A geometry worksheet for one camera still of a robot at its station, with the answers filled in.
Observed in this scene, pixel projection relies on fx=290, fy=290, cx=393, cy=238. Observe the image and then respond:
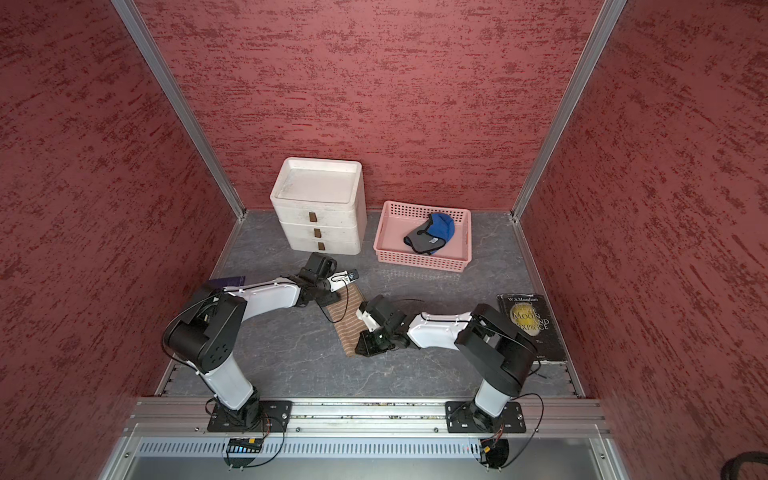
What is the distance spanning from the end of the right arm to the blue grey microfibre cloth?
38cm

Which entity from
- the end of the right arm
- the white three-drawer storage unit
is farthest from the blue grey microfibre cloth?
the end of the right arm

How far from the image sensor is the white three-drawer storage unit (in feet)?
3.05

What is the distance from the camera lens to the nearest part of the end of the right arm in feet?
2.47

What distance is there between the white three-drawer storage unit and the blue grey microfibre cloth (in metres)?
0.21

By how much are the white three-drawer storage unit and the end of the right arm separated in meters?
0.36

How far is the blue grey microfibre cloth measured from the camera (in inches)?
42.7

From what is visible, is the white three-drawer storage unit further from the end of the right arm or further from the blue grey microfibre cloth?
the end of the right arm
